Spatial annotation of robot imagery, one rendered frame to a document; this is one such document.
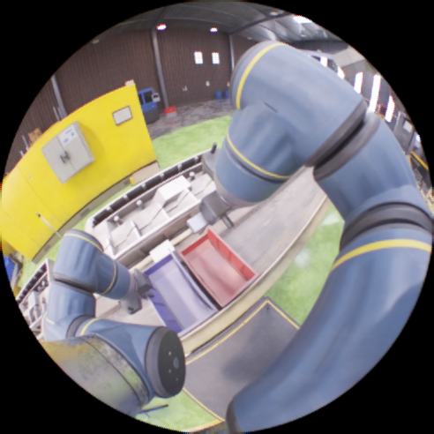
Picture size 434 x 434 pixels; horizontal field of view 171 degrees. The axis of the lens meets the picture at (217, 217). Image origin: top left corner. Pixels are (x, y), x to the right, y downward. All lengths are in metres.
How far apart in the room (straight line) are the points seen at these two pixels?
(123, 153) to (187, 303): 2.69
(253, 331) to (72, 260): 1.07
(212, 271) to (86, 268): 0.59
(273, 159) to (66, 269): 0.35
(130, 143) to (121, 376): 2.91
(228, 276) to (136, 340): 0.61
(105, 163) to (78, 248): 2.69
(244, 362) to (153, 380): 1.04
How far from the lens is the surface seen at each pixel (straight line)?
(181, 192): 0.81
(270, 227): 0.89
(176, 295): 0.71
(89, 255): 0.32
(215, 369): 1.20
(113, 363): 0.16
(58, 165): 2.83
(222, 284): 0.73
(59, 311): 0.31
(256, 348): 1.16
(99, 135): 2.85
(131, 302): 0.45
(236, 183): 0.19
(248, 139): 0.15
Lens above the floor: 1.46
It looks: 51 degrees down
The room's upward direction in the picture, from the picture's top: 7 degrees counter-clockwise
